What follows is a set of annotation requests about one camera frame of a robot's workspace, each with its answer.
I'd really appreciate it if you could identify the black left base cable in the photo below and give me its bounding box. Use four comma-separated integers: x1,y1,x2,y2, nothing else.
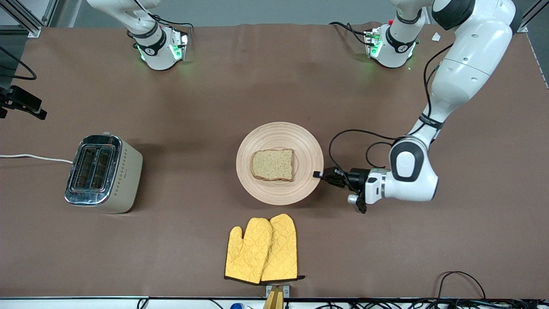
329,21,370,45

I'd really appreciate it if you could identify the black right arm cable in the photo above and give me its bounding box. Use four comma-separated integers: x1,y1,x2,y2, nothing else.
0,45,38,81

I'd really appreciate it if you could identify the aluminium frame profile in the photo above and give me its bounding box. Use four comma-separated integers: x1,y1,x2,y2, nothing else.
517,0,549,33
0,0,58,38

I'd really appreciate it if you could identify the black cable bundle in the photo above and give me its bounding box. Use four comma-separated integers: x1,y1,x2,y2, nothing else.
317,299,549,309

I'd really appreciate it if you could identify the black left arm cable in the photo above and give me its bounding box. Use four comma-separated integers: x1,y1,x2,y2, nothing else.
329,43,455,173

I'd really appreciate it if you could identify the round wooden plate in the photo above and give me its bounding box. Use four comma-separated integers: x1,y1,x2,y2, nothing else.
235,122,324,206

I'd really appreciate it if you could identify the black looped cable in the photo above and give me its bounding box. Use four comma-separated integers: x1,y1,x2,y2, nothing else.
437,271,487,301

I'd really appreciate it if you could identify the white table edge rail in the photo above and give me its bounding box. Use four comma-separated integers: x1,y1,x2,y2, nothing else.
0,297,266,309

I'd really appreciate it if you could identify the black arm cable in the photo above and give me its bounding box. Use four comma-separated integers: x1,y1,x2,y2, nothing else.
0,45,38,81
329,43,455,173

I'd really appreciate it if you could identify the brown table cover sheet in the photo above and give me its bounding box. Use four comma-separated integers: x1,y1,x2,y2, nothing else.
0,21,549,300

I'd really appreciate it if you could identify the beige chrome two-slot toaster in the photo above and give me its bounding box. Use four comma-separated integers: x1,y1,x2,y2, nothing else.
64,132,143,214

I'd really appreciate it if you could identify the white toaster power cord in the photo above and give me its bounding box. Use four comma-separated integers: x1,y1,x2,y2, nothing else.
0,154,74,164

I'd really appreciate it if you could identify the wooden stick with metal bracket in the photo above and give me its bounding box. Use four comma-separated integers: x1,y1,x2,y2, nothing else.
262,285,290,309

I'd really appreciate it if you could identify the black right base cable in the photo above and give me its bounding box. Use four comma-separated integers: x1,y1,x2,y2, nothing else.
148,13,194,30

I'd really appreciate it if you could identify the brown bread slice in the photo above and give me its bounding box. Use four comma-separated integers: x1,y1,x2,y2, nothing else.
250,148,295,182

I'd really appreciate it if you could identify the black base cable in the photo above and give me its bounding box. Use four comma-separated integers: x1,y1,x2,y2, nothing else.
329,21,370,45
148,13,194,30

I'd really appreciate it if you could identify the yellow quilted oven mitt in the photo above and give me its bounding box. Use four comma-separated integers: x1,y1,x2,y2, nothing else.
259,213,306,284
224,218,273,285

